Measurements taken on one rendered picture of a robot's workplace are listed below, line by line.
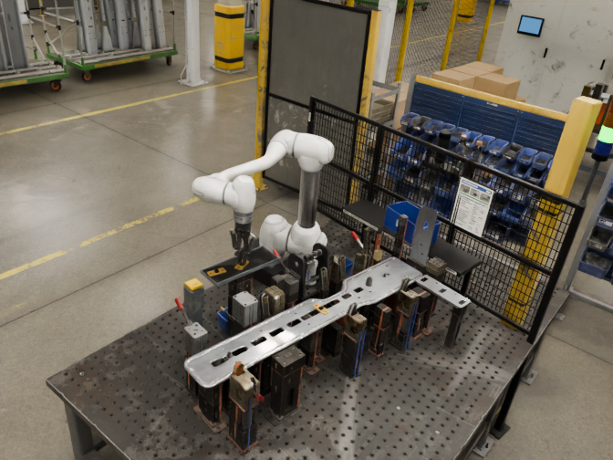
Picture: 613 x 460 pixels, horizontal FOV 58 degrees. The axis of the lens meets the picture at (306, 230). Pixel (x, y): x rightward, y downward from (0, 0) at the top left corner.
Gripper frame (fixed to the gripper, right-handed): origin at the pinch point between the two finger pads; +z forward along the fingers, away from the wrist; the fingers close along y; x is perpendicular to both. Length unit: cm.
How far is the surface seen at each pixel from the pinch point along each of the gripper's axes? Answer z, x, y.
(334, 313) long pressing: 20, 7, 46
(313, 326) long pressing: 20.1, -6.8, 41.1
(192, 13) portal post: 13, 574, -399
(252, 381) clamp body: 16, -53, 34
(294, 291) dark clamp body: 17.6, 9.8, 23.9
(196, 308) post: 15.8, -26.0, -8.7
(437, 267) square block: 15, 64, 84
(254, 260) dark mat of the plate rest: 4.2, 6.1, 3.2
